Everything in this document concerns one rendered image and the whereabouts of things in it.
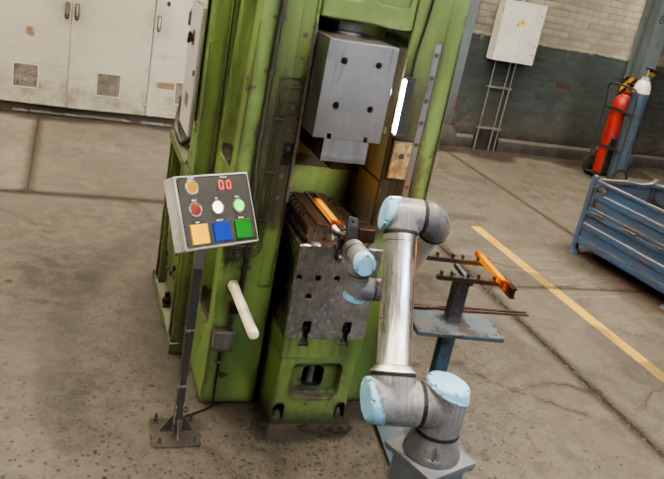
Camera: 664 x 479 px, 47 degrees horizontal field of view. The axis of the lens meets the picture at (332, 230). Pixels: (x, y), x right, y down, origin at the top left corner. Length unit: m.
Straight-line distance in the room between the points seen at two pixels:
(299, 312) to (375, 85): 1.02
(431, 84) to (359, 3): 0.49
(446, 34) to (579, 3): 7.50
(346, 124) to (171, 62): 5.40
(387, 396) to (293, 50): 1.47
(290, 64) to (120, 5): 5.23
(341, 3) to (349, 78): 0.31
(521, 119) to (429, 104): 7.34
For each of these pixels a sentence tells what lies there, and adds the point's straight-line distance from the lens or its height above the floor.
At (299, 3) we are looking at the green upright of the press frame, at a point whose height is 1.86.
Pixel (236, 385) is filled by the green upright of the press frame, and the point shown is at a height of 0.10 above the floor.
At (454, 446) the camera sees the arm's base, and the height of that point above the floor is 0.67.
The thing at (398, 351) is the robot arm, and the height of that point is 0.95.
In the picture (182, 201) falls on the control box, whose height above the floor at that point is 1.12.
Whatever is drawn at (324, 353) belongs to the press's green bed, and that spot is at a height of 0.39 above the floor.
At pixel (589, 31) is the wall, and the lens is 11.01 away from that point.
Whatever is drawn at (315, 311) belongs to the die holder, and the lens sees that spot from 3.38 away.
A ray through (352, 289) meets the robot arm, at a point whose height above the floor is 0.87.
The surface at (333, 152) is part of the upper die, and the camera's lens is 3.18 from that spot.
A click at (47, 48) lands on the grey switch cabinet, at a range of 8.35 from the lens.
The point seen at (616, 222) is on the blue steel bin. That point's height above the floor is 0.43.
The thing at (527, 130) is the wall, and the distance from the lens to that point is 10.84.
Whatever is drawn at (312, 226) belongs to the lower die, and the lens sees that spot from 3.27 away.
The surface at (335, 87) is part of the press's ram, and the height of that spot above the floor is 1.58.
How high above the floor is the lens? 2.07
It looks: 19 degrees down
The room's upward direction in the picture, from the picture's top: 11 degrees clockwise
